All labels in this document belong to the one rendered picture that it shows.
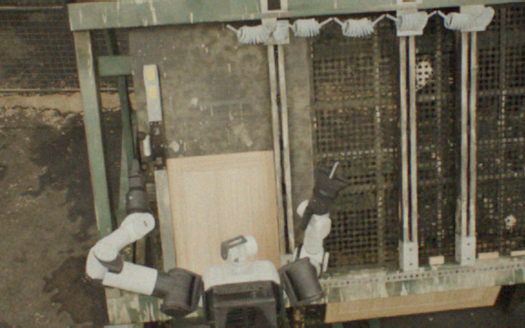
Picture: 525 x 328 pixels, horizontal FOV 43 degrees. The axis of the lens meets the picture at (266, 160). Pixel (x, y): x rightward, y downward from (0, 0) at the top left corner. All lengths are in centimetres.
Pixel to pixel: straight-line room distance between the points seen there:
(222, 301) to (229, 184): 68
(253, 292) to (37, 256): 229
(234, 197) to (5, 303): 185
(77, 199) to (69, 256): 48
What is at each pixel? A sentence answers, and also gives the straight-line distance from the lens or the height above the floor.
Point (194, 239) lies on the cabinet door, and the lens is 279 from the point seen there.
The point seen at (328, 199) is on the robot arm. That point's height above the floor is 151.
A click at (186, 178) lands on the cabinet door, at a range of 272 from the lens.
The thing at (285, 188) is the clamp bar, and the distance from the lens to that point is 270.
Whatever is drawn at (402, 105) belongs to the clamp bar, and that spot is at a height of 153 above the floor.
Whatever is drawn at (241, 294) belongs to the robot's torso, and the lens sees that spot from 222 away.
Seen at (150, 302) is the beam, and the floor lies 88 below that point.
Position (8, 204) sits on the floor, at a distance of 466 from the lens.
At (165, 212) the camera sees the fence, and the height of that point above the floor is 120.
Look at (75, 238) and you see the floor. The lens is 433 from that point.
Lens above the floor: 324
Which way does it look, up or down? 44 degrees down
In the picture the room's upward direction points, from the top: straight up
